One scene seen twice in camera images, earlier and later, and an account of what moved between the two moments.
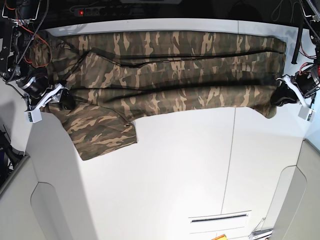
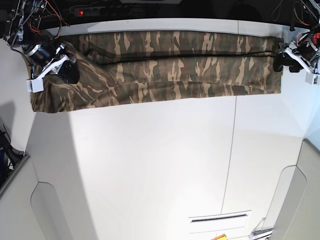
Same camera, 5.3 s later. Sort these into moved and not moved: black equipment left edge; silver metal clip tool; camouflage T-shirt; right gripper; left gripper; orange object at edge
Moved: left gripper; right gripper; camouflage T-shirt
Not moved: silver metal clip tool; orange object at edge; black equipment left edge
